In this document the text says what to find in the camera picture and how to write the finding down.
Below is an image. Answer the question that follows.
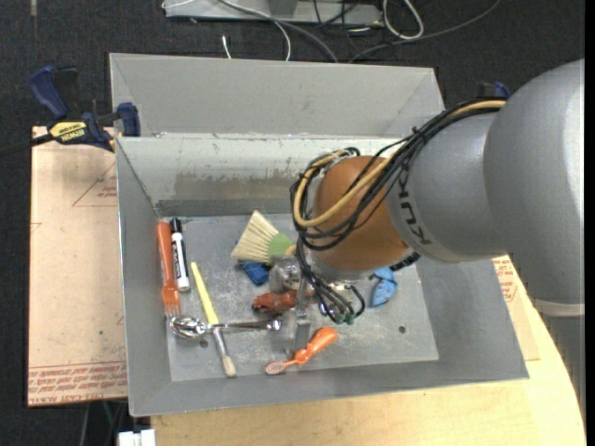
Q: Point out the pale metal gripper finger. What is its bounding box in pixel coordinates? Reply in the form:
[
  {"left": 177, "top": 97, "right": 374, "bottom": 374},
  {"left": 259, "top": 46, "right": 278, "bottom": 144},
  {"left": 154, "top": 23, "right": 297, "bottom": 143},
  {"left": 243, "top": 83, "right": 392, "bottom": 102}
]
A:
[
  {"left": 285, "top": 308, "right": 298, "bottom": 357},
  {"left": 296, "top": 308, "right": 312, "bottom": 354}
]

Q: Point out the orange small brush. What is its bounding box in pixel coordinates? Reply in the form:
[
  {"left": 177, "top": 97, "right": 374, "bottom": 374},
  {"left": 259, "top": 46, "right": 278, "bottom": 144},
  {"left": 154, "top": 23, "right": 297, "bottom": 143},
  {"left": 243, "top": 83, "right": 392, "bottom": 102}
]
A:
[{"left": 264, "top": 326, "right": 339, "bottom": 376}]

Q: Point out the red-brown toy animal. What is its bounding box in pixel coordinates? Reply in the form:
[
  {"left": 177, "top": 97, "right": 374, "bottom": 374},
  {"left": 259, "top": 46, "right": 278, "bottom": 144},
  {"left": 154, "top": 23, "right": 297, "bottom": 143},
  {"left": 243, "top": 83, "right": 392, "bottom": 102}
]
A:
[{"left": 251, "top": 289, "right": 299, "bottom": 316}]

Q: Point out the light blue dotted plastic piece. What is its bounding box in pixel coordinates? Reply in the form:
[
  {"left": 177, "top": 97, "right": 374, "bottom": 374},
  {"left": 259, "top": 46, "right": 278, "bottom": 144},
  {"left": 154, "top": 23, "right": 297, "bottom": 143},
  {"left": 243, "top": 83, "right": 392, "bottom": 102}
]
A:
[{"left": 368, "top": 267, "right": 398, "bottom": 309}]

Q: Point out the shiny metal spoon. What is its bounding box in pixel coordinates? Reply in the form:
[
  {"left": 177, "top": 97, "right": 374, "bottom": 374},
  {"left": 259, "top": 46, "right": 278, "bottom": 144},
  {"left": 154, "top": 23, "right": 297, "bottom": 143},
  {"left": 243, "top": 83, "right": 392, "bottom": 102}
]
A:
[{"left": 168, "top": 313, "right": 284, "bottom": 342}]

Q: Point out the black and white marker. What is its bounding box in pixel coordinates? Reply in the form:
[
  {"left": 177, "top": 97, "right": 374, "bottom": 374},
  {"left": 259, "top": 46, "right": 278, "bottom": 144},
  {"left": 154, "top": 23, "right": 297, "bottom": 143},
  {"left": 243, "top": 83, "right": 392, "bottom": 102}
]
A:
[{"left": 168, "top": 216, "right": 192, "bottom": 293}]

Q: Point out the orange plastic fork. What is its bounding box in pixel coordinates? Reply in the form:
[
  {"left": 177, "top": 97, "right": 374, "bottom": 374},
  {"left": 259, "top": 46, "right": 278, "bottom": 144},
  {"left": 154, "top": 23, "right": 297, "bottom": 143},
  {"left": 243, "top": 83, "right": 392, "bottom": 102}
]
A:
[{"left": 155, "top": 220, "right": 182, "bottom": 318}]

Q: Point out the grey metal bin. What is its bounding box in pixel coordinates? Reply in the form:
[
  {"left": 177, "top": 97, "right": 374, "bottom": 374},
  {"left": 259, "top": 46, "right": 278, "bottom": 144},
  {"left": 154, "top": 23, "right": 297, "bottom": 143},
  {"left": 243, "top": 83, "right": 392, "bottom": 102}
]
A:
[{"left": 109, "top": 52, "right": 532, "bottom": 418}]

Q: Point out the straw hand brush green handle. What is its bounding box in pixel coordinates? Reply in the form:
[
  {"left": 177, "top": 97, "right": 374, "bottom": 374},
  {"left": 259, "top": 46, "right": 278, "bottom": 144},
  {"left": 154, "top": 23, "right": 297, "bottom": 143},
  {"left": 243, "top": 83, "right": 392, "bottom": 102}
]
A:
[{"left": 230, "top": 209, "right": 298, "bottom": 268}]

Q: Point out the yellow-handled paint brush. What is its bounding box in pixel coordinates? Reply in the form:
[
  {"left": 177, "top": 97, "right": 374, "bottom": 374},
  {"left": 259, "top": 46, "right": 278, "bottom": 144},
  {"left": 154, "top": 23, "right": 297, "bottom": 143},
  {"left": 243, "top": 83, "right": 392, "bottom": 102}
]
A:
[{"left": 190, "top": 261, "right": 239, "bottom": 380}]

